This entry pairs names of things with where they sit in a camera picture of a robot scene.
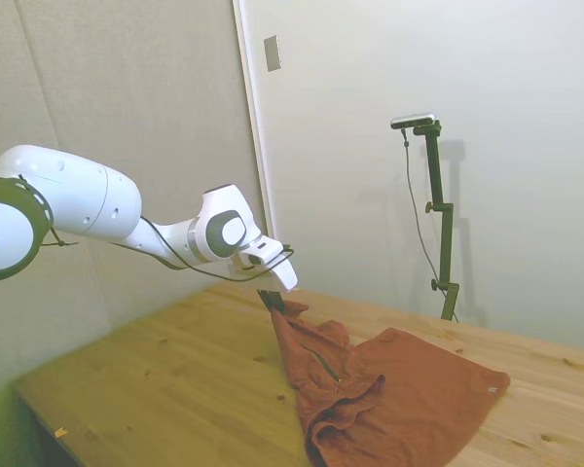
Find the dark green camera stand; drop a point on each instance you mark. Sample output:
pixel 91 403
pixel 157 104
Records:
pixel 435 170

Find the silver exterior camera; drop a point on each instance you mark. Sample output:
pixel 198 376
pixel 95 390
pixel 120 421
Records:
pixel 413 120

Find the grey wall plate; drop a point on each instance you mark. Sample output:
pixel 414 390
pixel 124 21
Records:
pixel 272 53

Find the rust red shorts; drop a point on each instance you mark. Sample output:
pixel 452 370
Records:
pixel 418 389

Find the white door frame trim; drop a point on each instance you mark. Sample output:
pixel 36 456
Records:
pixel 253 121

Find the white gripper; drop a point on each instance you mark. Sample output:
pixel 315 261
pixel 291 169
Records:
pixel 284 277

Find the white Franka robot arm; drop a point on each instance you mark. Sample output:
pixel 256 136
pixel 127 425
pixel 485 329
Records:
pixel 78 194

